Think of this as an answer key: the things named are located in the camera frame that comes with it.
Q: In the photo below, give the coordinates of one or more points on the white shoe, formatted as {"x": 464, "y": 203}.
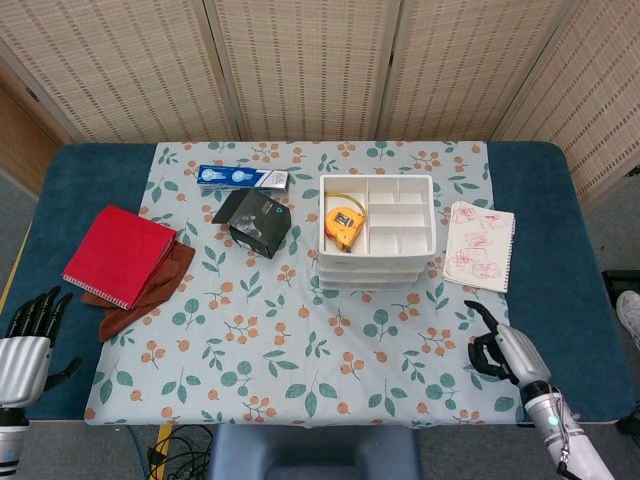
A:
{"x": 630, "y": 315}

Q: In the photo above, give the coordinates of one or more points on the brown cloth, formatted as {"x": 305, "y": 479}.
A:
{"x": 177, "y": 265}

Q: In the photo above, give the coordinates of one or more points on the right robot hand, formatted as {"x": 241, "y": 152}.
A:
{"x": 520, "y": 350}

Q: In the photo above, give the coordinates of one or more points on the woven folding screen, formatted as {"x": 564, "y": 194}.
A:
{"x": 310, "y": 65}

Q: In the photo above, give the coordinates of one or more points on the clear plastic drawer organizer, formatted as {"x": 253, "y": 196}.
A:
{"x": 400, "y": 220}

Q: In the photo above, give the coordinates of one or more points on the white notebook with red sketches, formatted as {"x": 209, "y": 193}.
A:
{"x": 480, "y": 250}

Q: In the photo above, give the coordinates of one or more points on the floral patterned tablecloth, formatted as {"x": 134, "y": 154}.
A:
{"x": 300, "y": 350}

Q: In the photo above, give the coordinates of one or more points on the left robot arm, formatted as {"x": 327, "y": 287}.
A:
{"x": 11, "y": 440}

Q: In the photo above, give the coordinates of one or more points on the black cardboard box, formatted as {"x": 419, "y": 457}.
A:
{"x": 260, "y": 225}

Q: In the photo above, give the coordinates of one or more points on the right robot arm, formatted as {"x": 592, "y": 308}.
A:
{"x": 560, "y": 430}

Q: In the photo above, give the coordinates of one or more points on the blue white toothpaste box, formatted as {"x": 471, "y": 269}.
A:
{"x": 240, "y": 177}

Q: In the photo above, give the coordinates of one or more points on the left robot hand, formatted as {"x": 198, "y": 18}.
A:
{"x": 22, "y": 365}

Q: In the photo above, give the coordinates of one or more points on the red folder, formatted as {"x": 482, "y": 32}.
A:
{"x": 120, "y": 255}

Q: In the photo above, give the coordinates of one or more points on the yellow tape measure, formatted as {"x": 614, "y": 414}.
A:
{"x": 342, "y": 225}

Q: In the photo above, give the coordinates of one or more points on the black stand base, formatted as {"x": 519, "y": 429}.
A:
{"x": 622, "y": 282}

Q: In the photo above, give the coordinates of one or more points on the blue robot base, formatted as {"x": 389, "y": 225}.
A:
{"x": 310, "y": 452}

